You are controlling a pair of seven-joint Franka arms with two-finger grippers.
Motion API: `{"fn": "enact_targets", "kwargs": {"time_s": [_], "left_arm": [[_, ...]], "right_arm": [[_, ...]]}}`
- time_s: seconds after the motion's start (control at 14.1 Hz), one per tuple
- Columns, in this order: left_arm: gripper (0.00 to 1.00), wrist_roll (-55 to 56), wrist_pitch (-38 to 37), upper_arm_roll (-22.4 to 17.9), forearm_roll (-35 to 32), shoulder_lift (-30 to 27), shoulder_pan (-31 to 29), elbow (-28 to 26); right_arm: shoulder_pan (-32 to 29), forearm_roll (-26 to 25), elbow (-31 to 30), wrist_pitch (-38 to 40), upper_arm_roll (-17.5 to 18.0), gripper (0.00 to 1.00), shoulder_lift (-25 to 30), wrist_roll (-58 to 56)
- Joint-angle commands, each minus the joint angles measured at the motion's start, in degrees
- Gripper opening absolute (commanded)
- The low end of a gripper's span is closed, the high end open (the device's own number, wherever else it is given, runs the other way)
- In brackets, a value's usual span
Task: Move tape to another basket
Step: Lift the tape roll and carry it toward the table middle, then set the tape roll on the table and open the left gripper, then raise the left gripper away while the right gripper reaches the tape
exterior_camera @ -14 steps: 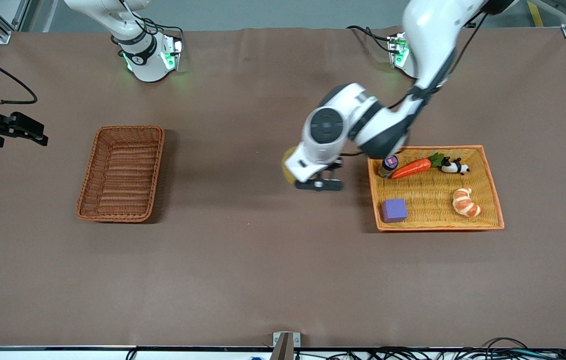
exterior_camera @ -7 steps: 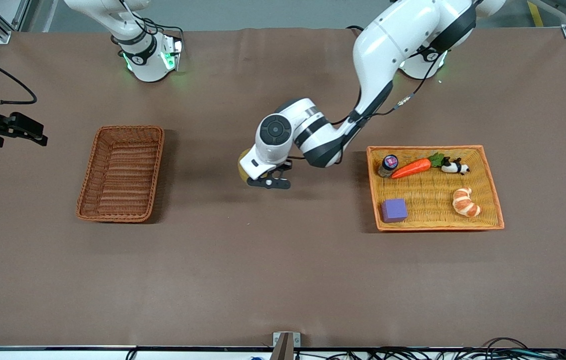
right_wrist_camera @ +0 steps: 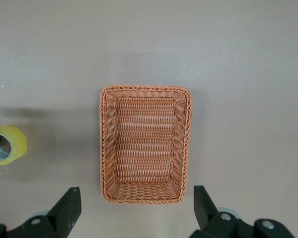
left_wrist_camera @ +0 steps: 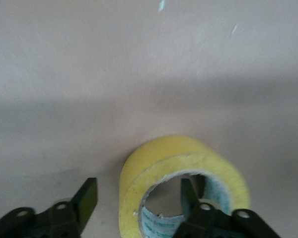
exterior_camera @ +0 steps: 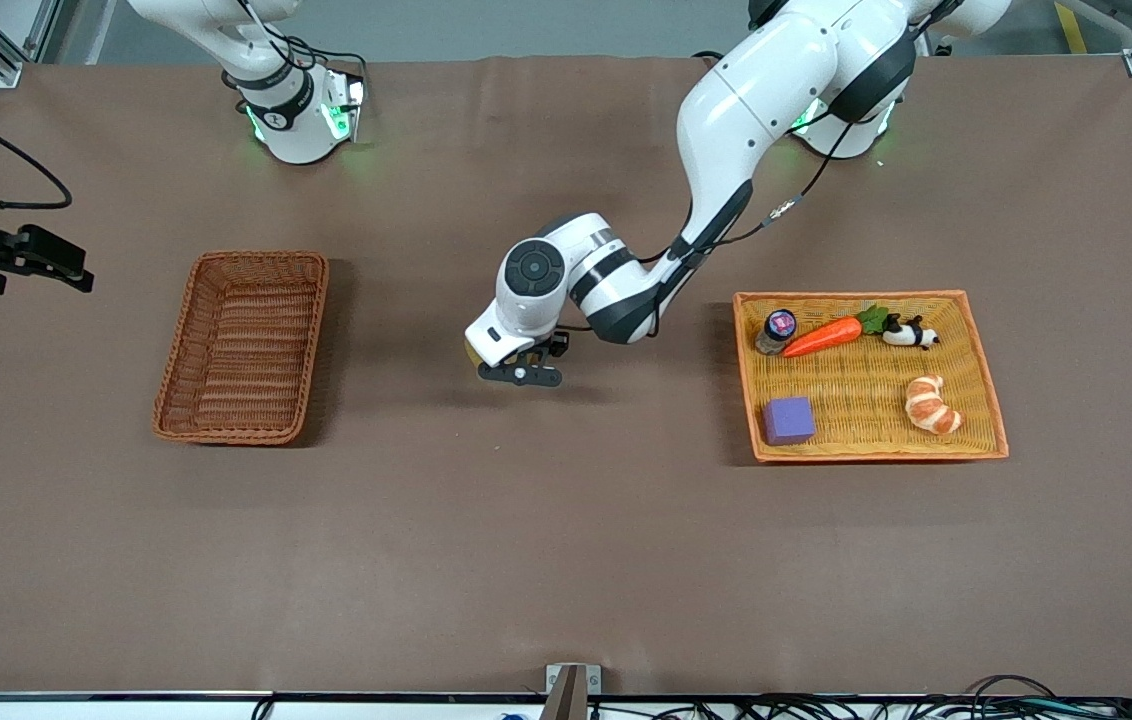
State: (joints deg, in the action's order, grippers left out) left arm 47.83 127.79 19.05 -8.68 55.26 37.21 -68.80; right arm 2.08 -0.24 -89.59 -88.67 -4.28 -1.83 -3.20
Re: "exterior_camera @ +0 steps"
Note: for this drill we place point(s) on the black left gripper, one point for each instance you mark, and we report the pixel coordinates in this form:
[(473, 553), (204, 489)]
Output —
[(555, 345)]

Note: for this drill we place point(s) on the yellowish clear tape roll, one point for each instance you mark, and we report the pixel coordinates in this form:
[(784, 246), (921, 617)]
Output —
[(474, 357)]

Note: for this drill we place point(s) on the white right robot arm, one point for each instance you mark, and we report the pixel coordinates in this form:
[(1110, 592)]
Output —
[(291, 115)]

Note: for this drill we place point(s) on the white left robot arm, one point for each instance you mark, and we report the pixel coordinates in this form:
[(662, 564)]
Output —
[(756, 90)]

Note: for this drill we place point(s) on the brown wicker basket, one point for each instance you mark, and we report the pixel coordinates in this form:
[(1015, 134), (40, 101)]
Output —
[(246, 350)]

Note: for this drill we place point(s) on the orange wicker basket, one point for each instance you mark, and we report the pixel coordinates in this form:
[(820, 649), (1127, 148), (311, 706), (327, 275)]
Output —
[(871, 400)]

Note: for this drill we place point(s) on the brown table cover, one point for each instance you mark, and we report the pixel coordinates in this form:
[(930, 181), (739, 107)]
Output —
[(566, 520)]

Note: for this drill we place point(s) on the small dark capped bottle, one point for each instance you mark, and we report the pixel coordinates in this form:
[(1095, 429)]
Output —
[(778, 330)]

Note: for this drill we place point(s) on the purple cube block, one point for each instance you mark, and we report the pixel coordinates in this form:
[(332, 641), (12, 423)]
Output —
[(788, 420)]

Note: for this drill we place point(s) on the orange toy carrot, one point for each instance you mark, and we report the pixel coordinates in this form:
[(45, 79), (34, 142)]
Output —
[(821, 337)]

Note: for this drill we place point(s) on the small toy panda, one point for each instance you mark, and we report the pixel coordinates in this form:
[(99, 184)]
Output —
[(911, 333)]

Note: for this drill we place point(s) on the toy croissant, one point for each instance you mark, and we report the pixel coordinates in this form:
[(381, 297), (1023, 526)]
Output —
[(931, 405)]

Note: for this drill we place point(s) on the grey metal camera bracket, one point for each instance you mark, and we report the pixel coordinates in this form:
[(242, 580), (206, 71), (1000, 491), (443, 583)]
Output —
[(571, 690)]

